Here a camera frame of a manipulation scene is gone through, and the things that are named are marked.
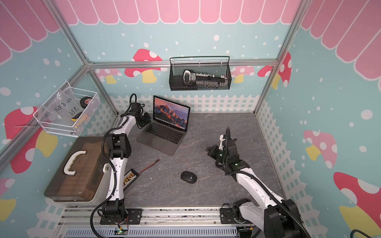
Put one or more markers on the socket set in basket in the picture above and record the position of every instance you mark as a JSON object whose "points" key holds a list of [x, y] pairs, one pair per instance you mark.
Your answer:
{"points": [[204, 81]]}

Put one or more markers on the black terminal strip board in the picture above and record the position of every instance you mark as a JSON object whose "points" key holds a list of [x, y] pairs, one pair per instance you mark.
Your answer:
{"points": [[129, 178]]}

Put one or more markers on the black tape roll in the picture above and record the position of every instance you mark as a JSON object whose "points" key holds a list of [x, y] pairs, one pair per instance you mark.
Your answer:
{"points": [[85, 101]]}

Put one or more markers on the black wire mesh basket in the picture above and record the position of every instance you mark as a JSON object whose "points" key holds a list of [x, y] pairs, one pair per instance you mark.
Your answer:
{"points": [[217, 65]]}

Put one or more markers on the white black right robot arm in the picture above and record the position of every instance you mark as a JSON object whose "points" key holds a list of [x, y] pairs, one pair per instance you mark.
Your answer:
{"points": [[273, 215]]}

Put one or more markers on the brown case with white handle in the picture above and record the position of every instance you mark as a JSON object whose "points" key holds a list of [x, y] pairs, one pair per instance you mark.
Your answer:
{"points": [[83, 178]]}

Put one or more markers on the black wireless mouse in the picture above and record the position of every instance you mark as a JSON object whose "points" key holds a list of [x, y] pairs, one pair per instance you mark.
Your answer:
{"points": [[188, 177]]}

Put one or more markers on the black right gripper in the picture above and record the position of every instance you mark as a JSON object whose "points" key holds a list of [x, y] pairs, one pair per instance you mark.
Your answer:
{"points": [[212, 153]]}

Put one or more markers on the grey laptop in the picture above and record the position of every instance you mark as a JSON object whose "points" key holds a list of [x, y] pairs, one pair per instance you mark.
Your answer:
{"points": [[168, 127]]}

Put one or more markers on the white wire wall basket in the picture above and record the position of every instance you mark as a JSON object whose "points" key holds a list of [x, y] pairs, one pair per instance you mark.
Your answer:
{"points": [[54, 125]]}

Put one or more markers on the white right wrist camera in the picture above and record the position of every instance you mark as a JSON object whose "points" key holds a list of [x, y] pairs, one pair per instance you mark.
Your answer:
{"points": [[222, 139]]}

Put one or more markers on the yellow black tool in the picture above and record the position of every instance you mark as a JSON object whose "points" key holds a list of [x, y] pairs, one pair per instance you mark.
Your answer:
{"points": [[76, 117]]}

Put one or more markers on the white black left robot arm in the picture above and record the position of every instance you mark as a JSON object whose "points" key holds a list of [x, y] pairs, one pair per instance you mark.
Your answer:
{"points": [[116, 149]]}

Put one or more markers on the clear plastic bag with writing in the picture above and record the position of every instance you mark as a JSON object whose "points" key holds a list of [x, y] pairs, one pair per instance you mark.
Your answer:
{"points": [[64, 106]]}

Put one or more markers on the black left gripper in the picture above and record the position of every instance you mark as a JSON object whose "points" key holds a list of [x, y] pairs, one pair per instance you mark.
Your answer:
{"points": [[148, 120]]}

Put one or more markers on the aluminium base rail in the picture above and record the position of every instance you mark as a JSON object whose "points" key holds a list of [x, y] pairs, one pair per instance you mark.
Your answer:
{"points": [[156, 222]]}

